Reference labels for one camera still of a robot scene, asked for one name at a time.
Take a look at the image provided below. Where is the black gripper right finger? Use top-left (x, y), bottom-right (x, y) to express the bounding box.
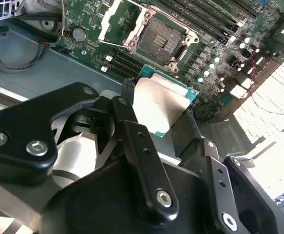
top-left (180, 108), bottom-right (283, 234)

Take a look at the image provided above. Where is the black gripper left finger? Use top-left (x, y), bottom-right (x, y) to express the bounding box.
top-left (0, 78), bottom-right (179, 226)

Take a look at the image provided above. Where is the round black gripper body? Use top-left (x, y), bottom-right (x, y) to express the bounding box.
top-left (41, 104), bottom-right (220, 234)

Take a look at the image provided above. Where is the silver-topped CPU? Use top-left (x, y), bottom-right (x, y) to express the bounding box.
top-left (131, 64), bottom-right (200, 135)

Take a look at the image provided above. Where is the metal socket cover frame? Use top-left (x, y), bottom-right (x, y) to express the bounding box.
top-left (97, 0), bottom-right (142, 47)

